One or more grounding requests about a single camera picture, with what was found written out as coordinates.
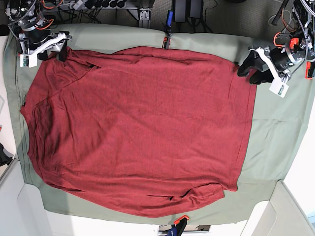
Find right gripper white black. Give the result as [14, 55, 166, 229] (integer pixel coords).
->
[17, 28, 72, 62]

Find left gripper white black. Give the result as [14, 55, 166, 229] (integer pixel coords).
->
[237, 45, 302, 85]

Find red T-shirt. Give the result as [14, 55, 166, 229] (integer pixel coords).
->
[21, 47, 256, 218]

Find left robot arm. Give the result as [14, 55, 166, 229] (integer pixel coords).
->
[237, 0, 315, 85]

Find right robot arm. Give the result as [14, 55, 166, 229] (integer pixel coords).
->
[5, 0, 72, 68]

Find orange clamp right edge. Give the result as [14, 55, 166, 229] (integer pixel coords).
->
[305, 61, 315, 80]

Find white power strip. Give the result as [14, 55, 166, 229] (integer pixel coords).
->
[64, 0, 85, 10]

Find blue clamp top centre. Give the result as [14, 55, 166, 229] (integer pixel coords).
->
[162, 10, 173, 50]

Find black power adapters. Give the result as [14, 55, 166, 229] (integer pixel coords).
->
[172, 0, 203, 23]

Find orange clamp bottom centre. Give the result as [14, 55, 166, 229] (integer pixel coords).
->
[167, 215, 189, 236]

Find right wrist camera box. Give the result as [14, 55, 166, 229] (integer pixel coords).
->
[20, 54, 37, 68]

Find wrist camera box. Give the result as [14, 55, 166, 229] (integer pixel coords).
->
[269, 79, 289, 98]
[20, 54, 37, 68]

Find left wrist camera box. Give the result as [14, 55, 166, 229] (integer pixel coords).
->
[269, 79, 289, 98]

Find aluminium table leg bracket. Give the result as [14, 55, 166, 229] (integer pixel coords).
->
[139, 8, 151, 29]

